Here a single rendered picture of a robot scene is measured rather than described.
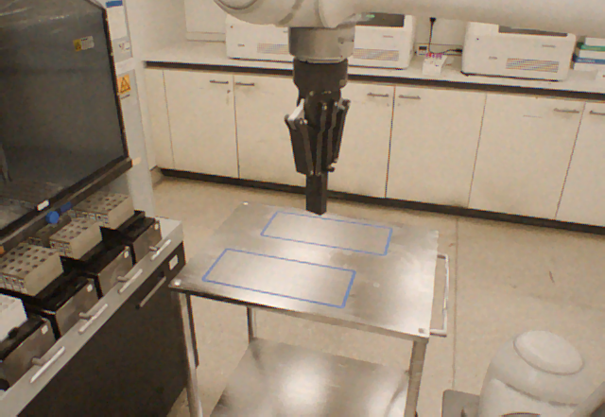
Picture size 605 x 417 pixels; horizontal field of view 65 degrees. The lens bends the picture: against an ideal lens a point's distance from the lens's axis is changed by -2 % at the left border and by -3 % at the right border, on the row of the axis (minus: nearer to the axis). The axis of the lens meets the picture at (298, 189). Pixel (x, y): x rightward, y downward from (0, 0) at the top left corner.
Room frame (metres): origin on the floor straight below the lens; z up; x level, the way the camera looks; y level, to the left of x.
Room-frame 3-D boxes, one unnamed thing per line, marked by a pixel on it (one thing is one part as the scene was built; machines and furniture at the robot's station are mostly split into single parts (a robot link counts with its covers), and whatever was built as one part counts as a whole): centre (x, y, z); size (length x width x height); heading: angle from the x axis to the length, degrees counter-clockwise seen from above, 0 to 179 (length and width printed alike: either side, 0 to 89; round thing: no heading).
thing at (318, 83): (0.67, -0.03, 1.35); 0.08 x 0.07 x 0.09; 141
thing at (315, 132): (0.66, -0.02, 1.28); 0.04 x 0.01 x 0.11; 51
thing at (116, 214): (1.20, 0.51, 0.85); 0.12 x 0.02 x 0.06; 162
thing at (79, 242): (1.06, 0.56, 0.85); 0.12 x 0.02 x 0.06; 163
